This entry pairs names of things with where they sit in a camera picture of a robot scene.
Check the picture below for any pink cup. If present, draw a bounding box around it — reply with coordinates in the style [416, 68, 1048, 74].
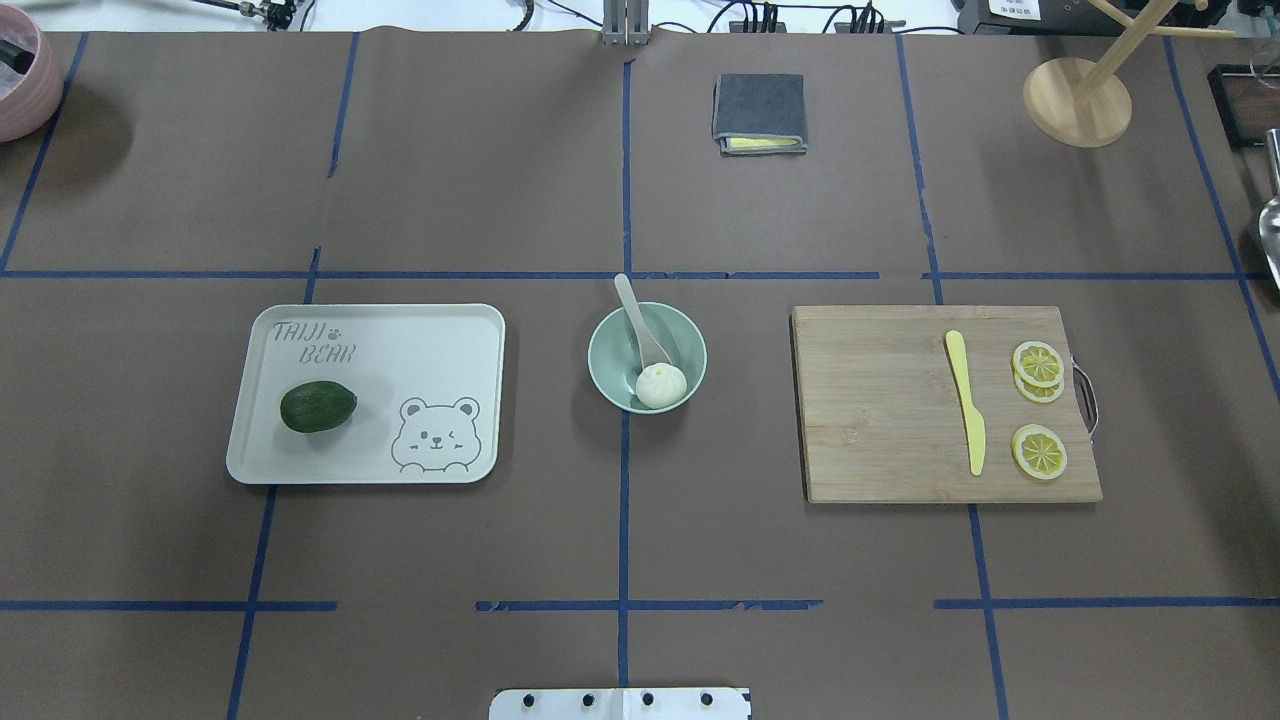
[1, 4, 63, 143]

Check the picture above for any grey folded cloth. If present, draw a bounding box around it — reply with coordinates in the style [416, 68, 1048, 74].
[710, 73, 808, 156]

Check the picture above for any bamboo cutting board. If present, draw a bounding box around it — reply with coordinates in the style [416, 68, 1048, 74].
[791, 305, 1103, 503]

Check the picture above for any lower top lemon slice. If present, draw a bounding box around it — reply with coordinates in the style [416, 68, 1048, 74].
[1010, 424, 1069, 480]

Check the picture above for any white bear tray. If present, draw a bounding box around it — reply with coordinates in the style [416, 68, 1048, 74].
[227, 304, 506, 486]

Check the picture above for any upper bottom lemon slice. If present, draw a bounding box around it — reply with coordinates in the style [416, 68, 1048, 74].
[1014, 375, 1065, 404]

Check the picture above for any white steamed bun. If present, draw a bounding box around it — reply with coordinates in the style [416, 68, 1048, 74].
[635, 363, 689, 410]

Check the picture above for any white ceramic spoon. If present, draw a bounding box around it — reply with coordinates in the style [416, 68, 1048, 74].
[613, 273, 672, 370]

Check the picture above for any wooden stand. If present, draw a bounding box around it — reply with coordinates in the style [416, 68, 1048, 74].
[1021, 1, 1236, 149]

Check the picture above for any metal bracket post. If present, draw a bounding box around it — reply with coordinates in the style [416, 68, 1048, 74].
[602, 0, 652, 46]

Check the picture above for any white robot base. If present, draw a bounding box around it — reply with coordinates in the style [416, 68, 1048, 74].
[488, 687, 753, 719]

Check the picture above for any steel scoop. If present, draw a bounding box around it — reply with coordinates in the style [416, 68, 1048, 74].
[1257, 128, 1279, 290]

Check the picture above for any light green bowl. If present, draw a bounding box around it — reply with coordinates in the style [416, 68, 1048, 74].
[588, 301, 708, 415]

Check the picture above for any green avocado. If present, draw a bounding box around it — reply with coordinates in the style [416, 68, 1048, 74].
[279, 380, 358, 434]

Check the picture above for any yellow plastic knife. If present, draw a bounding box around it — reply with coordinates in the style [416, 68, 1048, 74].
[943, 329, 987, 477]

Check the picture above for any lemon slice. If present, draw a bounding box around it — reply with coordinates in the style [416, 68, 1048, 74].
[1011, 340, 1066, 388]
[1014, 375, 1065, 404]
[1010, 424, 1069, 480]

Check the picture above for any upper top lemon slice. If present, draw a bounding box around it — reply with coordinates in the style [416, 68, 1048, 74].
[1011, 340, 1066, 388]

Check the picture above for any dark tray edge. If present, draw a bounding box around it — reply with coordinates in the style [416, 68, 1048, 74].
[1207, 64, 1279, 149]

